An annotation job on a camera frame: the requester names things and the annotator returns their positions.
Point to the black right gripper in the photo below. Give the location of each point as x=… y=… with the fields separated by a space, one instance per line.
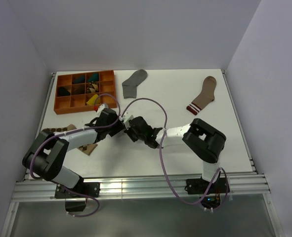
x=129 y=131

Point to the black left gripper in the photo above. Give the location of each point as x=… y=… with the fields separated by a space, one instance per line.
x=119 y=127

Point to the black sock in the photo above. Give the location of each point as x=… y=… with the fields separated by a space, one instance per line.
x=62 y=91

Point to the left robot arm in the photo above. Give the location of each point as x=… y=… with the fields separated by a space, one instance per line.
x=47 y=153

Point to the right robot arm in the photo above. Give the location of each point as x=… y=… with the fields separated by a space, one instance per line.
x=203 y=139

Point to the yellow rolled sock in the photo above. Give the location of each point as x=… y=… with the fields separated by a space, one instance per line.
x=93 y=100

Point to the brown argyle rolled sock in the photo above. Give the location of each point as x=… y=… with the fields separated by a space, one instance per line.
x=92 y=87

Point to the orange compartment tray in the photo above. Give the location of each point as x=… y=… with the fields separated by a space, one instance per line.
x=77 y=103

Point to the dark brown rolled sock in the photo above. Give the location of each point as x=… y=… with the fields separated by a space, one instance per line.
x=78 y=89

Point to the tan argyle sock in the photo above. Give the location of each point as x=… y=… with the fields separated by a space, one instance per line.
x=86 y=149

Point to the grey sock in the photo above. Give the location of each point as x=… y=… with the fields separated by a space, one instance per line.
x=130 y=85

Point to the tan sock maroon striped cuff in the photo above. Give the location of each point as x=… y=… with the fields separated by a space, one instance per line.
x=205 y=97

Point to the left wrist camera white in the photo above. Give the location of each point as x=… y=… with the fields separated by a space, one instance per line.
x=100 y=108

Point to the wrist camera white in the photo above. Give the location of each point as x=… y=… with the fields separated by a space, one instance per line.
x=126 y=118
x=100 y=108

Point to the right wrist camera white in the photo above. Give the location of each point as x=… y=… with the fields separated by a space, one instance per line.
x=126 y=118

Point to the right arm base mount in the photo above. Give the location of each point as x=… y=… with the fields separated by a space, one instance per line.
x=198 y=186

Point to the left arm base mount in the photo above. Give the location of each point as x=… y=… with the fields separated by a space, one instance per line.
x=76 y=199

